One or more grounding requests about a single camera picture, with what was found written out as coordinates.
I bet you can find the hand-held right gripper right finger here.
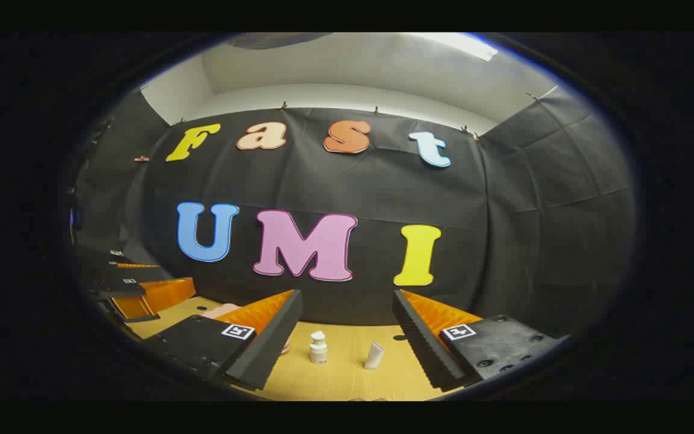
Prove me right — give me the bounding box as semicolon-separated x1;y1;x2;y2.
392;289;568;391

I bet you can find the white squeeze tube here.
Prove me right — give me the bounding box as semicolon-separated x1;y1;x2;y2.
363;341;386;370

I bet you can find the white pump bottle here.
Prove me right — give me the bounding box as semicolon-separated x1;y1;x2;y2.
309;330;329;365

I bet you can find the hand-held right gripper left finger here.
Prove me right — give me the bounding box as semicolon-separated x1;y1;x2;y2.
142;289;304;391

